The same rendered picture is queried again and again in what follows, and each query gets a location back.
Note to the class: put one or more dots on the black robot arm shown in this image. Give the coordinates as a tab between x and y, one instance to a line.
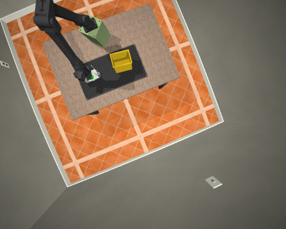
44	18

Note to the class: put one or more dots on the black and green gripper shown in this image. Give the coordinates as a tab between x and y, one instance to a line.
89	77

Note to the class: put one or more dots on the yellow open-top bin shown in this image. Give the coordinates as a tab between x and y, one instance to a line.
121	61

